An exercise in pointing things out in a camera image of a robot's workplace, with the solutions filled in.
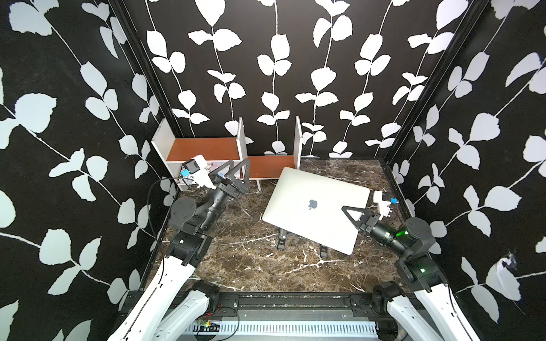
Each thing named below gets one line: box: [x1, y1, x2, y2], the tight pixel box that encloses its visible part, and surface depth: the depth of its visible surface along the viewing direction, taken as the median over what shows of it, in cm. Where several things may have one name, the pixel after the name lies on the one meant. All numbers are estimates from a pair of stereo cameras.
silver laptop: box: [261, 166, 371, 256], surface depth 67 cm
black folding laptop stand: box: [277, 228, 329, 260], surface depth 90 cm
